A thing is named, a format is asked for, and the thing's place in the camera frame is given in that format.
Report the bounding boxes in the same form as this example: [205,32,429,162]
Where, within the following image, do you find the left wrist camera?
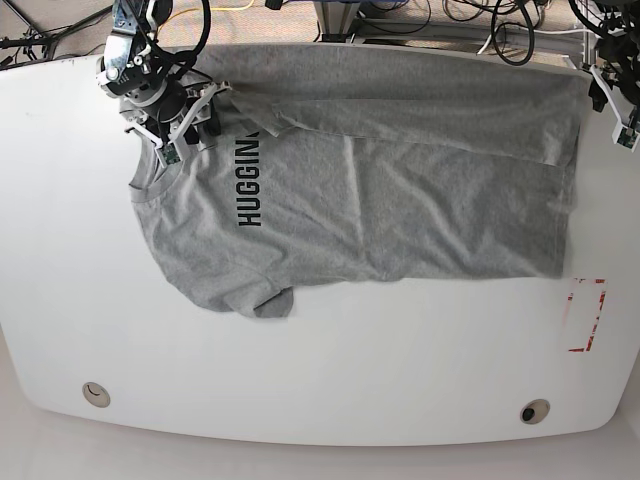
[612,124,639,152]

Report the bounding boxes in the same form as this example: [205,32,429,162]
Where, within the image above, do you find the black tripod stand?
[1,1,112,71]

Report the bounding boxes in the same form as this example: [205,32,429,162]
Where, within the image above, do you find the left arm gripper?
[588,64,639,131]

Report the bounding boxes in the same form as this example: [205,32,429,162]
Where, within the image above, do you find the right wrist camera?
[156,144,181,168]

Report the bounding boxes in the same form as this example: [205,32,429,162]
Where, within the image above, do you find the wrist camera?
[612,124,639,152]
[156,144,181,168]

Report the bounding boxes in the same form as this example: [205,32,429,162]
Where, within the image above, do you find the yellow cable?
[169,0,255,24]

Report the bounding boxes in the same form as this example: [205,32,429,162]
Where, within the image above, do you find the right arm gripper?
[119,81,230,153]

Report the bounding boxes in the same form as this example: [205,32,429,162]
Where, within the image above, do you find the grey T-shirt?
[130,45,589,318]

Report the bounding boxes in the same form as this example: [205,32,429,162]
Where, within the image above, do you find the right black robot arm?
[96,1,229,166]

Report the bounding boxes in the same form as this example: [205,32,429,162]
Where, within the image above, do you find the right table cable grommet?
[520,399,550,425]

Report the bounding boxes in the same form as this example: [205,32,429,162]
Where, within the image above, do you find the aluminium frame table base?
[313,1,596,65]

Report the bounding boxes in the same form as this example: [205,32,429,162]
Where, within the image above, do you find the table cable grommet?
[82,382,111,408]
[520,399,550,425]

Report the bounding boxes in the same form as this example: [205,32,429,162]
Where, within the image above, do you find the left table cable grommet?
[82,382,111,408]

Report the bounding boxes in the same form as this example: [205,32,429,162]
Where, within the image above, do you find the red tape rectangle marking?
[562,278,607,353]

